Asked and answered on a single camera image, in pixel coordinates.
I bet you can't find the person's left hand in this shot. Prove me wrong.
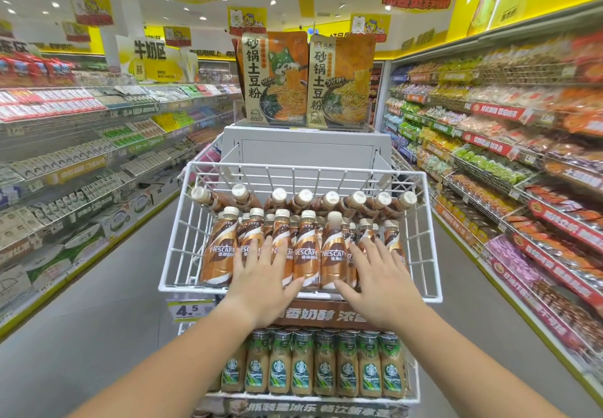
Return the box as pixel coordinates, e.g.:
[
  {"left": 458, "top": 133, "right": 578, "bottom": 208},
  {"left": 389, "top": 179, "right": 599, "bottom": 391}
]
[{"left": 226, "top": 236, "right": 305, "bottom": 330}]

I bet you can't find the small yellow hanging banner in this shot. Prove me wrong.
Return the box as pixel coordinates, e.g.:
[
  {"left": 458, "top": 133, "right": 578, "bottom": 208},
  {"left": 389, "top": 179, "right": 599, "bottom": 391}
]
[
  {"left": 350, "top": 13, "right": 392, "bottom": 43},
  {"left": 228, "top": 6, "right": 268, "bottom": 36},
  {"left": 70, "top": 0, "right": 115, "bottom": 27},
  {"left": 163, "top": 25, "right": 192, "bottom": 48},
  {"left": 62, "top": 21, "right": 91, "bottom": 43}
]

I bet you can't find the store shelf unit with cartons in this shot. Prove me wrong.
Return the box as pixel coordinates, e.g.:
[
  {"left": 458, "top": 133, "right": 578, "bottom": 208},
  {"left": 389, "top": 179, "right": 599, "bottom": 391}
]
[{"left": 0, "top": 53, "right": 244, "bottom": 336}]

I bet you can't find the store shelf unit with snacks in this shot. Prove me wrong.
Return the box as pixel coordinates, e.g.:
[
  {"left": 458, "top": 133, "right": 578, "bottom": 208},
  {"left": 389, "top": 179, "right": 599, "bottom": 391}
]
[{"left": 371, "top": 7, "right": 603, "bottom": 406}]

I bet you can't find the group of brown coffee bottles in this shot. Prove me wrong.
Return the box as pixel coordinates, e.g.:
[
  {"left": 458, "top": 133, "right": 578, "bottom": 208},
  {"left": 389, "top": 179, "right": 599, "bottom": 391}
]
[{"left": 191, "top": 184, "right": 418, "bottom": 291}]

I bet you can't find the white display stand box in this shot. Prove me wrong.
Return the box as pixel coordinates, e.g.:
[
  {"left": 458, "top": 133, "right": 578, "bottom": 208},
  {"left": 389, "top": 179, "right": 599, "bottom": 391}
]
[{"left": 220, "top": 124, "right": 394, "bottom": 184}]

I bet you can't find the person's right forearm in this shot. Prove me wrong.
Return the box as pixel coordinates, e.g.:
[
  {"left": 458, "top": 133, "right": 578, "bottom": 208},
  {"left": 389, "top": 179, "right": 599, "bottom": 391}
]
[{"left": 377, "top": 310, "right": 568, "bottom": 418}]

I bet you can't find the orange noodle packet with dog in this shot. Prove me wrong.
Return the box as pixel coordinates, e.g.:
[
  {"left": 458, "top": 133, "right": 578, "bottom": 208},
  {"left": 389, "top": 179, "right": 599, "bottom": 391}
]
[{"left": 241, "top": 31, "right": 310, "bottom": 127}]

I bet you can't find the row of green-label coffee bottles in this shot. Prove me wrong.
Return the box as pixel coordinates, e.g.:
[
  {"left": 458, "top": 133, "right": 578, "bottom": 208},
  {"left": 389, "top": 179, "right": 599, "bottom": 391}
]
[{"left": 220, "top": 327, "right": 409, "bottom": 399}]

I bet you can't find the row of red snack packets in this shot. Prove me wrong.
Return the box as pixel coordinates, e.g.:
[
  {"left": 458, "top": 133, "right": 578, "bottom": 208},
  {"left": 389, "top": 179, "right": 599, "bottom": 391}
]
[{"left": 0, "top": 53, "right": 77, "bottom": 87}]

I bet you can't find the white and yellow zone sign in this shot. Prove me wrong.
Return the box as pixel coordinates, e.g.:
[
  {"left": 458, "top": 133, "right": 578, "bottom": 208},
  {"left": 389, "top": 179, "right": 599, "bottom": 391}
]
[{"left": 116, "top": 35, "right": 199, "bottom": 83}]

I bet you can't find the brown promotional shelf strip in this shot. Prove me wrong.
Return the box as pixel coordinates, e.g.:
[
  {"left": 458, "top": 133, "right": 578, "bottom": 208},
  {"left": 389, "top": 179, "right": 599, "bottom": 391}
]
[{"left": 272, "top": 299, "right": 378, "bottom": 332}]

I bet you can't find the yellow price tag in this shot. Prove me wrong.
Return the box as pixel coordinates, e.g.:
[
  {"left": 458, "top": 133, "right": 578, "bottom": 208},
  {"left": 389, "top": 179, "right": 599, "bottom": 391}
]
[{"left": 168, "top": 299, "right": 217, "bottom": 324}]

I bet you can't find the white wire basket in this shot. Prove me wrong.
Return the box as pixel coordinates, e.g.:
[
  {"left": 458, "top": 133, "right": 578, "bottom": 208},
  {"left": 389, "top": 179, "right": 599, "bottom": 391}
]
[{"left": 159, "top": 161, "right": 443, "bottom": 304}]

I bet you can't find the person's right hand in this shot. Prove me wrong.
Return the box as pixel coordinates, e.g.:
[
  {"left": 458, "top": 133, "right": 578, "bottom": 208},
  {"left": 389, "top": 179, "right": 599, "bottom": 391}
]
[{"left": 334, "top": 239, "right": 416, "bottom": 332}]

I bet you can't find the person's left forearm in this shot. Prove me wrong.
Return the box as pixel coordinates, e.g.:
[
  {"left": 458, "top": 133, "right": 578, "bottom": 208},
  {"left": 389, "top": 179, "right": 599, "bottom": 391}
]
[{"left": 70, "top": 304, "right": 259, "bottom": 418}]

